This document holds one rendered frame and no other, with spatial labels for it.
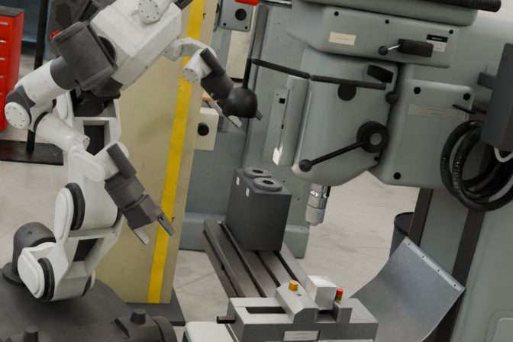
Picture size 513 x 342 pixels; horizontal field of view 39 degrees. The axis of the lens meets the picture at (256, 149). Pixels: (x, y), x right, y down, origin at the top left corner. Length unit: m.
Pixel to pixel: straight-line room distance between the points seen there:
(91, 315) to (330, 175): 1.13
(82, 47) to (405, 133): 0.80
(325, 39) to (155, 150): 2.02
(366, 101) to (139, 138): 1.94
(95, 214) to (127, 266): 1.51
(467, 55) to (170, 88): 1.93
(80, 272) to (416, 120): 1.23
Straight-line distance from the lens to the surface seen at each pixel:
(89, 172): 1.99
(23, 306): 2.58
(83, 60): 1.84
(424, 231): 2.09
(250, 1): 1.74
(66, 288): 2.46
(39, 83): 1.96
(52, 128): 2.04
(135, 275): 3.73
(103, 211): 2.22
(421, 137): 1.74
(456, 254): 1.96
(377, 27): 1.63
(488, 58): 1.79
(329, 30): 1.59
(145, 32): 1.96
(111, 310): 2.60
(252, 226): 2.21
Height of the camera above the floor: 1.81
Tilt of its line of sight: 15 degrees down
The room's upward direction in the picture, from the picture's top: 10 degrees clockwise
